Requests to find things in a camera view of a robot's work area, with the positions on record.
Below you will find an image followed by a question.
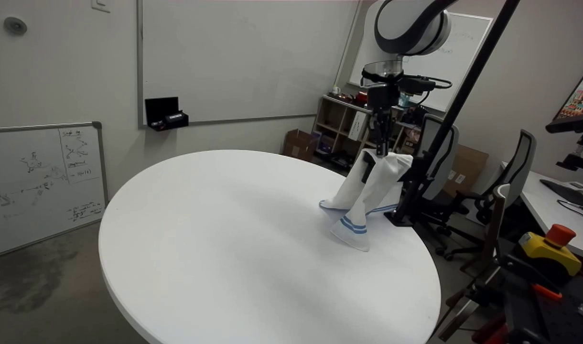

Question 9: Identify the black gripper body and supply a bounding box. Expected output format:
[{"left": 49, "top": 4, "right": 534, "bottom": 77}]
[{"left": 366, "top": 83, "right": 400, "bottom": 130}]

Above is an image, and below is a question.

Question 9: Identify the white towel with blue stripes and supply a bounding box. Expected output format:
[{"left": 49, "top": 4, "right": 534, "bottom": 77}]
[{"left": 316, "top": 150, "right": 414, "bottom": 255}]

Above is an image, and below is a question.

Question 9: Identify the wooden shelf unit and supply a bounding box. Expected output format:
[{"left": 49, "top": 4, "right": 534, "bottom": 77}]
[{"left": 311, "top": 92, "right": 433, "bottom": 176}]

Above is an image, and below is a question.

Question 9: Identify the grey mesh office chair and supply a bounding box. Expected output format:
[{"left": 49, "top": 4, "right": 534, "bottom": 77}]
[
  {"left": 402, "top": 117, "right": 490, "bottom": 258},
  {"left": 471, "top": 128, "right": 538, "bottom": 260}
]

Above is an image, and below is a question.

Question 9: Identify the small brown cardboard box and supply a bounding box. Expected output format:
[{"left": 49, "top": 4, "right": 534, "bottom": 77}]
[{"left": 280, "top": 128, "right": 318, "bottom": 163}]

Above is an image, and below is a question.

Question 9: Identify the large brown cardboard box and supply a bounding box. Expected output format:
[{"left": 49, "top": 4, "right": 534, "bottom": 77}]
[{"left": 441, "top": 144, "right": 490, "bottom": 201}]

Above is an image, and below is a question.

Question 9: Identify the black clamp-on pole stand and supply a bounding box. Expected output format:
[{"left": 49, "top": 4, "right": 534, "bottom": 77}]
[{"left": 383, "top": 0, "right": 523, "bottom": 230}]

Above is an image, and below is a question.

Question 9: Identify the white desk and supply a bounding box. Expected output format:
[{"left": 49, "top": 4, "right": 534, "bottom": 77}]
[{"left": 517, "top": 167, "right": 583, "bottom": 258}]

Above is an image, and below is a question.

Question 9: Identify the yellow emergency stop red button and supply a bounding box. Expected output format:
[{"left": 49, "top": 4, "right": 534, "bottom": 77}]
[{"left": 515, "top": 222, "right": 583, "bottom": 278}]

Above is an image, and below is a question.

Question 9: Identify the computer monitor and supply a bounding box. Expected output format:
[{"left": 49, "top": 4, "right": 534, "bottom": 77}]
[{"left": 542, "top": 56, "right": 583, "bottom": 136}]

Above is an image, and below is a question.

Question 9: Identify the black marker tray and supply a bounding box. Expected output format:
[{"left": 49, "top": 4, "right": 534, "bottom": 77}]
[{"left": 141, "top": 94, "right": 190, "bottom": 134}]

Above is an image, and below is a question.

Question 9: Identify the floor-standing whiteboard with scribbles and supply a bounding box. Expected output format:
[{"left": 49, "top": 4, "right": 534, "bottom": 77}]
[{"left": 0, "top": 119, "right": 108, "bottom": 262}]

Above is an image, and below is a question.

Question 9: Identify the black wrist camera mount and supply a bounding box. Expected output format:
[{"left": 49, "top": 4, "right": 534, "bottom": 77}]
[{"left": 395, "top": 73, "right": 454, "bottom": 92}]

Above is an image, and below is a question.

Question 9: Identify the whiteboard with grey frame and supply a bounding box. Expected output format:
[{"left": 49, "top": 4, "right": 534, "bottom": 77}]
[{"left": 345, "top": 4, "right": 496, "bottom": 119}]

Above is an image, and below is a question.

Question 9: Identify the large wall whiteboard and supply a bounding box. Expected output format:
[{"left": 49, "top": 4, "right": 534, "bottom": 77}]
[{"left": 133, "top": 0, "right": 368, "bottom": 130}]

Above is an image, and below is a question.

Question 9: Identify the black clamp with orange handle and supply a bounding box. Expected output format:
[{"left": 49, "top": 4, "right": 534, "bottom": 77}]
[{"left": 529, "top": 281, "right": 565, "bottom": 306}]

